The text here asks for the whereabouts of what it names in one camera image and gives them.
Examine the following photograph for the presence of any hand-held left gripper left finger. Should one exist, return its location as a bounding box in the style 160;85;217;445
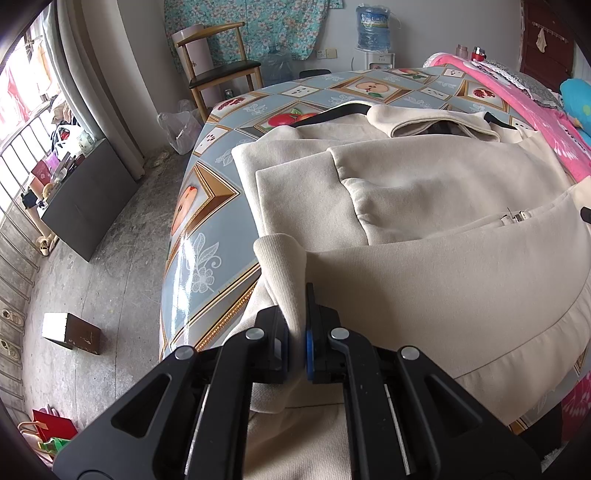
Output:
52;305;293;480

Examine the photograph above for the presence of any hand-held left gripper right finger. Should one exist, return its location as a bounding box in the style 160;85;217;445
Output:
302;282;541;480

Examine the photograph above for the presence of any cream zip jacket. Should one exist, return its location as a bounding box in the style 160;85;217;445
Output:
231;102;591;480

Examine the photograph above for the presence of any brown cardboard box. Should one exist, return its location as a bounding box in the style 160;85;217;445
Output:
41;312;101;355

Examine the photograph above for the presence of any red gift bag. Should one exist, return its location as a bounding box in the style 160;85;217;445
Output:
18;408;79;444

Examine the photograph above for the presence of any clear plastic bag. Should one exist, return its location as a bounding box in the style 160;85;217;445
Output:
157;99;204;155

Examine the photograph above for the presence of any dark grey cabinet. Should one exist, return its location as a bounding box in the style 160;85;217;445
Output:
41;137;139;263

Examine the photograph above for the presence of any empty clear water jug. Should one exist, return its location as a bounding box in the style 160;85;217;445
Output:
261;46;294;88

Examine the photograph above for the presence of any metal window railing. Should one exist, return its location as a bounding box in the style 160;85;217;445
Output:
0;28;61;416

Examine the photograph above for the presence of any wooden chair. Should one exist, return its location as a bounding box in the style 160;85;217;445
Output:
173;21;264;125

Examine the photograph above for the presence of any white water dispenser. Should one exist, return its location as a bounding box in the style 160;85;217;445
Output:
355;48;397;71

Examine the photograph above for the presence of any white cylindrical appliance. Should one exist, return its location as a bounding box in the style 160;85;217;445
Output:
178;25;214;104

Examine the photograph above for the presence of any blue water jug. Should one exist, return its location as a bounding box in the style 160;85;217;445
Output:
355;4;392;51

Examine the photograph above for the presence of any grey curtain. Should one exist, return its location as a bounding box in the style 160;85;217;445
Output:
55;0;146;181

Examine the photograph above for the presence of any pink floral blanket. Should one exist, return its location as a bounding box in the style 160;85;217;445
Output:
422;52;591;444

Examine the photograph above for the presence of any grey lace cloth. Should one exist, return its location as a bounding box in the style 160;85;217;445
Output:
475;62;566;107

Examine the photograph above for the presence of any dark red wooden door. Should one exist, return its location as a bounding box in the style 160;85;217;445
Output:
519;0;578;90

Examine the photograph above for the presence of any teal floral wall cloth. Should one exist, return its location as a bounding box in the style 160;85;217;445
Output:
164;0;345;61

